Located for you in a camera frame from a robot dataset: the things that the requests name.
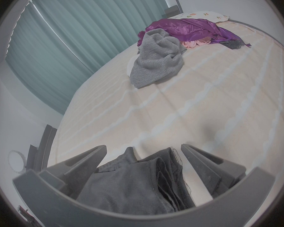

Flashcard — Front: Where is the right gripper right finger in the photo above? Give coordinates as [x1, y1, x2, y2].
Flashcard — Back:
[181, 144, 246, 195]

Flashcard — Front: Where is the pile of clothes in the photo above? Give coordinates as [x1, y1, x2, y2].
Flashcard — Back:
[127, 18, 253, 89]

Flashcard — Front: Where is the white printed pillow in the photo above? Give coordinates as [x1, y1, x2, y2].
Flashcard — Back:
[174, 10, 231, 23]

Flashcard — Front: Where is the grey bedside table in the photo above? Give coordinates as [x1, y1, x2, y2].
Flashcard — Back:
[164, 5, 181, 19]

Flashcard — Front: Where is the black garment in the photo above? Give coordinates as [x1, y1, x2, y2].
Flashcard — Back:
[76, 147, 196, 216]

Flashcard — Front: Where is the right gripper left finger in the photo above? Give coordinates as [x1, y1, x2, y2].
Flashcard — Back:
[39, 145, 107, 194]

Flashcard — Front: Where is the round white wall disc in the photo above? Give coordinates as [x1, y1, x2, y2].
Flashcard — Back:
[8, 150, 26, 173]

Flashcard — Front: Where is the blue-green curtain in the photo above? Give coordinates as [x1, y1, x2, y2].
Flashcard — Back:
[31, 0, 178, 79]
[5, 3, 87, 115]

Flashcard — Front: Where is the bed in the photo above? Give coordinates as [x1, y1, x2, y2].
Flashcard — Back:
[56, 0, 284, 201]

